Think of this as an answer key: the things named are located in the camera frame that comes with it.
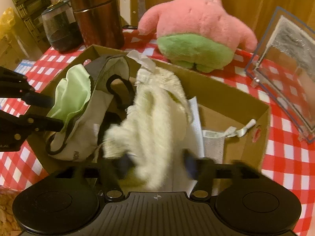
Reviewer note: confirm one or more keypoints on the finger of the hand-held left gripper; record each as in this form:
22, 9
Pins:
44, 124
37, 98

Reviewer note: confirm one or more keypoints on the clear acrylic picture frame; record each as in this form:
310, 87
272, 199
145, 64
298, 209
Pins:
283, 78

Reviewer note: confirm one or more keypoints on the yellow plastic bag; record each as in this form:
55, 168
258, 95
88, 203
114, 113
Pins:
7, 24

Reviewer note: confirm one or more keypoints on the red checkered tablecloth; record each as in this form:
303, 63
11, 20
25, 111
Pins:
290, 167

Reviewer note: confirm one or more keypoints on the light green cloth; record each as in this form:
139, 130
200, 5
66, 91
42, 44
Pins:
71, 95

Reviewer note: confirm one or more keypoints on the brown cylindrical canister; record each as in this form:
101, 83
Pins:
98, 22

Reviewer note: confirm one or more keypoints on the cardboard box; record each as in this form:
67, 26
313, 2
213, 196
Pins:
221, 95

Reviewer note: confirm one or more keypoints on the glass jar dark contents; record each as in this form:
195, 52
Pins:
61, 34

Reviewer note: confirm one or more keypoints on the pink starfish plush toy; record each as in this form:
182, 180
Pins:
196, 24

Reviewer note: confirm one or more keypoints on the cream fluffy cloth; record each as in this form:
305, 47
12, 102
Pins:
152, 118

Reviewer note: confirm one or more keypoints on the dark shelf unit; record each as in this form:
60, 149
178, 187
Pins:
29, 5

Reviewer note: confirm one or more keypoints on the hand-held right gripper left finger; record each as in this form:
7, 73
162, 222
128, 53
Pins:
125, 164

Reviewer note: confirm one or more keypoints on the pale grey cloth black trim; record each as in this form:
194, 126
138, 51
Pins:
73, 137

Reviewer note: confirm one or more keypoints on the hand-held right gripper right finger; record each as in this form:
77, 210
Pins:
190, 164

